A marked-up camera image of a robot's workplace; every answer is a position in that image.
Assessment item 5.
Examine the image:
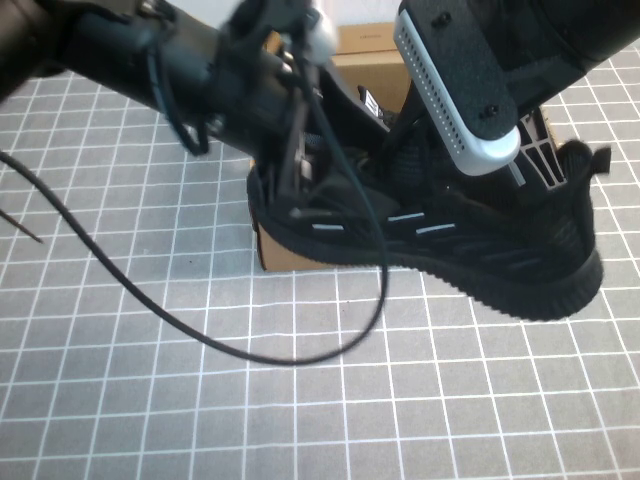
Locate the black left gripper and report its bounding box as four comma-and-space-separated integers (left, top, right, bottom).
213, 28, 392, 220

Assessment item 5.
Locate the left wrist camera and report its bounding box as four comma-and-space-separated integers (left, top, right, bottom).
224, 0, 342, 64

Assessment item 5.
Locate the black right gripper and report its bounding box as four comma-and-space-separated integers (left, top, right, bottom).
379, 53, 590, 167

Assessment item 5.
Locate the short black looped cable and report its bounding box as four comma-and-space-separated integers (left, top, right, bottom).
145, 27, 211, 157

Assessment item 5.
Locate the black zip tie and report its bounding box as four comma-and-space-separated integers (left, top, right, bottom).
0, 208, 46, 246

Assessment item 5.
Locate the long black camera cable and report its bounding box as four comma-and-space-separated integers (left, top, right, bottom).
0, 27, 392, 366

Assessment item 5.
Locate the brown cardboard shoe box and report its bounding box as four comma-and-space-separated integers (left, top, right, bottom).
248, 22, 564, 274

